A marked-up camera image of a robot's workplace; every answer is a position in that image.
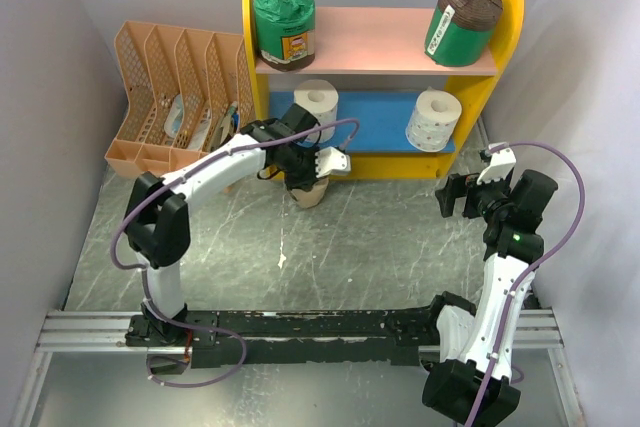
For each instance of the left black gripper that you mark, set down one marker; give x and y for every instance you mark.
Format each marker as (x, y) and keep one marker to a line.
(307, 183)

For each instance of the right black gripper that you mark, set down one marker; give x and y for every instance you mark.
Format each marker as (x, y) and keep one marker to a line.
(459, 185)

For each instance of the beige paper roll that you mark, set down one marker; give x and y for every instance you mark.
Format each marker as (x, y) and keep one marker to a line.
(311, 198)

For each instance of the white dotted toilet paper roll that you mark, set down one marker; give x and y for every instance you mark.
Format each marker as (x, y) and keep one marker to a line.
(318, 97)

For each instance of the white floral toilet paper roll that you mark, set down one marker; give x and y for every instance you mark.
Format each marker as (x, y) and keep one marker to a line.
(433, 120)

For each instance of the brown green paper roll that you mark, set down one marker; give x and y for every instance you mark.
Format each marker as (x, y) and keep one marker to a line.
(460, 30)

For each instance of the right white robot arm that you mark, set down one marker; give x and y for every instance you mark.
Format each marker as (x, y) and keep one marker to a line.
(471, 383)

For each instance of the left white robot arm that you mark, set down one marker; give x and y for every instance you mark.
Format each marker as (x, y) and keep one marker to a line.
(157, 219)

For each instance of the yellow pink blue shelf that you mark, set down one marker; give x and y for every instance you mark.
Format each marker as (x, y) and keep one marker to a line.
(380, 43)

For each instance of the orange plastic file organizer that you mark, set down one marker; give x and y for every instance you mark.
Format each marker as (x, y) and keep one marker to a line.
(157, 62)

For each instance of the items in file organizer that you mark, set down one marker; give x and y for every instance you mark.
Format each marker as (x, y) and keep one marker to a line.
(172, 126)

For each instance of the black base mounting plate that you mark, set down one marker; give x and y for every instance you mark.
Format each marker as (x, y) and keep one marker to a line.
(281, 337)

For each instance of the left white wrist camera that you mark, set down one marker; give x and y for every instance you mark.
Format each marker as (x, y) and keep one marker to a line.
(331, 161)

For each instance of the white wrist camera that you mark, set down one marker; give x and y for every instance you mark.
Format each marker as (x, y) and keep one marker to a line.
(331, 161)
(500, 160)

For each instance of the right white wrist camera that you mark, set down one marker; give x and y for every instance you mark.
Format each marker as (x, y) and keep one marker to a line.
(500, 160)

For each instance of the aluminium rail frame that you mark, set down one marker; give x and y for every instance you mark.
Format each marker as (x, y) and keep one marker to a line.
(366, 246)

